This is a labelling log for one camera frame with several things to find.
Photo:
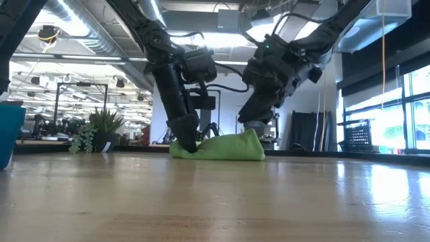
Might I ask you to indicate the dark door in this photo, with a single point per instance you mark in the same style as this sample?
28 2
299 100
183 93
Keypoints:
205 119

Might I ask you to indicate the teal plastic basket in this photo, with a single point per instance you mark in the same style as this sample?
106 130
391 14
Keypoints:
10 134

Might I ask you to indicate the distant wooden table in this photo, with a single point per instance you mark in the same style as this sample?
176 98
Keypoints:
159 146

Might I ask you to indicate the small potted artificial plant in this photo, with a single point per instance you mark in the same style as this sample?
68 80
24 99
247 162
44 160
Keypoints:
104 129

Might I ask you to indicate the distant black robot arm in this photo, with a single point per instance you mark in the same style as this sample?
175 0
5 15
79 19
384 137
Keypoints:
169 136
211 129

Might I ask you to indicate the grey ceiling duct box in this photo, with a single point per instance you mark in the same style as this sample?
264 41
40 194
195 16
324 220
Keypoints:
228 18

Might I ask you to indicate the black aluminium table frame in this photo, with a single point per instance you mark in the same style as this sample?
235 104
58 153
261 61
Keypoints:
141 149

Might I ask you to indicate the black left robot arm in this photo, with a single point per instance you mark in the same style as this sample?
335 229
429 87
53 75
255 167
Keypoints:
144 27

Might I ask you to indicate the large window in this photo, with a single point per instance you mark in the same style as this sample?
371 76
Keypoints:
389 117

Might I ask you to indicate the black perforated crate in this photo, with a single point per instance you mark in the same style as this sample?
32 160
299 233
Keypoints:
357 138

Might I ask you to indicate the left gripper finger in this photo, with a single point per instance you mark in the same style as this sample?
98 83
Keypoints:
186 134

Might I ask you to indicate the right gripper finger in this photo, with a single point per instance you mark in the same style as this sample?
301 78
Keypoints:
257 107

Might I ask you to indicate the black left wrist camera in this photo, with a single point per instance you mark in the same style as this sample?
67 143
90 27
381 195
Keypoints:
200 67

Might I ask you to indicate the green microfiber towel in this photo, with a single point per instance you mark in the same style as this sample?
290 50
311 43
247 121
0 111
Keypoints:
228 148

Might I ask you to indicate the long ceiling light tube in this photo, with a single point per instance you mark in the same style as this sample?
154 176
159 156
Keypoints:
137 59

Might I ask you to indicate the black fabric panel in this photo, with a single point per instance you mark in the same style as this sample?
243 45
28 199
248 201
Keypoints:
305 129

